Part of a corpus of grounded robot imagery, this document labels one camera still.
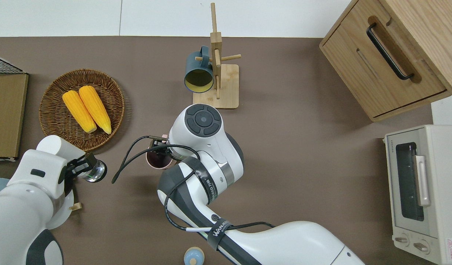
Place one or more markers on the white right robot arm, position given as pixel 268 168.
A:
pixel 203 147

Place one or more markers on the yellow corn cob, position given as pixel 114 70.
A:
pixel 78 110
pixel 95 106

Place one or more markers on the grey plate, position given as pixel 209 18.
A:
pixel 63 213

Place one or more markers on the brown table mat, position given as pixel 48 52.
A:
pixel 284 165

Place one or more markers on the light wooden cabinet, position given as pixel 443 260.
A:
pixel 362 66

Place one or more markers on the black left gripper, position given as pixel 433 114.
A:
pixel 68 176

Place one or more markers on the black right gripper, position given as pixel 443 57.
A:
pixel 163 148

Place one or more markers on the wooden plate rack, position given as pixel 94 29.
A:
pixel 75 207

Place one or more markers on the small blue bell button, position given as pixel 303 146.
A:
pixel 193 256

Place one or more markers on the wooden mug rack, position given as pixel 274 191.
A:
pixel 227 88

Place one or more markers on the white toaster oven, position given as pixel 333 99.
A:
pixel 443 176

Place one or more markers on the white bottle with steel base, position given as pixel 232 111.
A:
pixel 60 145

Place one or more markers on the dark blue mug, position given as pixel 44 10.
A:
pixel 198 79

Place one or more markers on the brown wicker basket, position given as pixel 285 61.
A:
pixel 56 121

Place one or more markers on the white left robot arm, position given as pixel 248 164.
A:
pixel 23 206

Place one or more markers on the pink mug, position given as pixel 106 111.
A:
pixel 157 162

